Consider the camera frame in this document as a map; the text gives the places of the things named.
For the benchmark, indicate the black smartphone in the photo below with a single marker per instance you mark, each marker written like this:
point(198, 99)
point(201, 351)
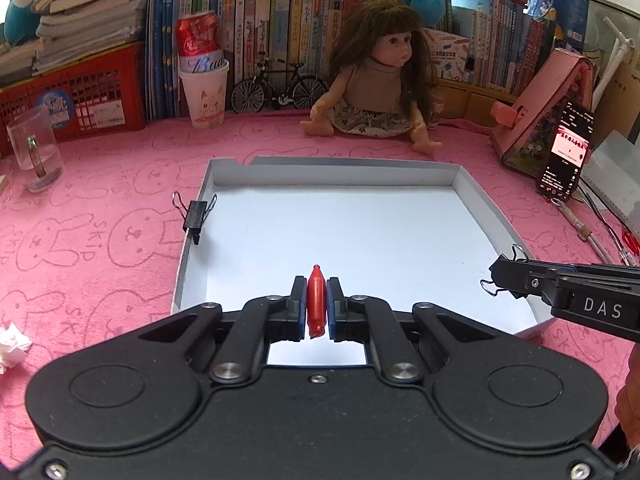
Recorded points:
point(565, 155)

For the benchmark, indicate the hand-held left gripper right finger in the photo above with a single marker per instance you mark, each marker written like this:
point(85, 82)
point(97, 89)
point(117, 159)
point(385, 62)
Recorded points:
point(331, 310)

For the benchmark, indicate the blue plush toy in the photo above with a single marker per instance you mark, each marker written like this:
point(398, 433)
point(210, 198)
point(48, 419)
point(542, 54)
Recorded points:
point(20, 15)

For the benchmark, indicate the long-haired baby doll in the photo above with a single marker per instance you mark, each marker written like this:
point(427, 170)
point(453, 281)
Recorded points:
point(372, 80)

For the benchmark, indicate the blue fluffy ball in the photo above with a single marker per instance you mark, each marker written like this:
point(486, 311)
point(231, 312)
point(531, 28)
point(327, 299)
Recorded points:
point(428, 7)

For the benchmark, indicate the clear drinking glass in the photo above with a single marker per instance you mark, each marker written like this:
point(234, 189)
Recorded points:
point(35, 160)

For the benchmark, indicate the crumpled white tissue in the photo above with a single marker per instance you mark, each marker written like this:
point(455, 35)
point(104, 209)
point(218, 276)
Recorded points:
point(12, 347)

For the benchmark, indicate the row of upright books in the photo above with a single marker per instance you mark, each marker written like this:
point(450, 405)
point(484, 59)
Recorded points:
point(280, 25)

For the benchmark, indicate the small brown-lidded jar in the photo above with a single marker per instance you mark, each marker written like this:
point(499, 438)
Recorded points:
point(436, 115)

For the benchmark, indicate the wooden desktop organizer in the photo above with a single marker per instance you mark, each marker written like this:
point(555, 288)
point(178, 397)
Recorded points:
point(480, 105)

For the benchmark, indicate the blue cardboard carton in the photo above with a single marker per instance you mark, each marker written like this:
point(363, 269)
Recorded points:
point(570, 5)

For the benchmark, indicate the red plastic crate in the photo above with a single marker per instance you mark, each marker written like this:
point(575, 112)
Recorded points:
point(100, 85)

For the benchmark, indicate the black binder clip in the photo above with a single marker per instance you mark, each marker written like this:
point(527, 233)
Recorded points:
point(514, 294)
point(196, 215)

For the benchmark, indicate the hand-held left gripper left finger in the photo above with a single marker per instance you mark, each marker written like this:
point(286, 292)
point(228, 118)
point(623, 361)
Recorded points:
point(301, 310)

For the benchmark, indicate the colourful printed white carton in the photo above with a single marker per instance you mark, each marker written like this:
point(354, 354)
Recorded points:
point(450, 55)

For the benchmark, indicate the pink model house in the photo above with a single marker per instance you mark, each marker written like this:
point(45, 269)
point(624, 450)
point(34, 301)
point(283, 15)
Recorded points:
point(545, 95)

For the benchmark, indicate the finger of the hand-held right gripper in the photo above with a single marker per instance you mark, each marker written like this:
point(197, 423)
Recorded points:
point(525, 277)

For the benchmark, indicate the white paper cup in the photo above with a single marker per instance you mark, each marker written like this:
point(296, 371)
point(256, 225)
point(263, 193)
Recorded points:
point(205, 100)

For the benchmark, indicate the pink bunny-print blanket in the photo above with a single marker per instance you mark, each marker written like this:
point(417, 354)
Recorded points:
point(100, 260)

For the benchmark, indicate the pile of flat books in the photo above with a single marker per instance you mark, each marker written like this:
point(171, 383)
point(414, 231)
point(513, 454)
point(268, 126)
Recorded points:
point(90, 10)

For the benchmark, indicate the large red toy sausage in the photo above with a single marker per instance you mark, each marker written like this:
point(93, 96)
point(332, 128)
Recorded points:
point(316, 305)

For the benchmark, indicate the black model bicycle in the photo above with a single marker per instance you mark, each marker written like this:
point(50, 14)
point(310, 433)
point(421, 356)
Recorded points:
point(248, 96)

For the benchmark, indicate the white plastic tube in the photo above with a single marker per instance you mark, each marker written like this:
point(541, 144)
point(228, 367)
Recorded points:
point(612, 60)

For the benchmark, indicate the shallow white cardboard box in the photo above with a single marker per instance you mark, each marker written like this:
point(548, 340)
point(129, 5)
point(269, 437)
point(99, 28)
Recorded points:
point(350, 220)

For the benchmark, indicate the person's right forearm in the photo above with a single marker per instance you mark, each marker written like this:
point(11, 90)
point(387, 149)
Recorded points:
point(629, 410)

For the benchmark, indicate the red beer can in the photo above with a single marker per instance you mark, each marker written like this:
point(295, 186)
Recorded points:
point(197, 35)

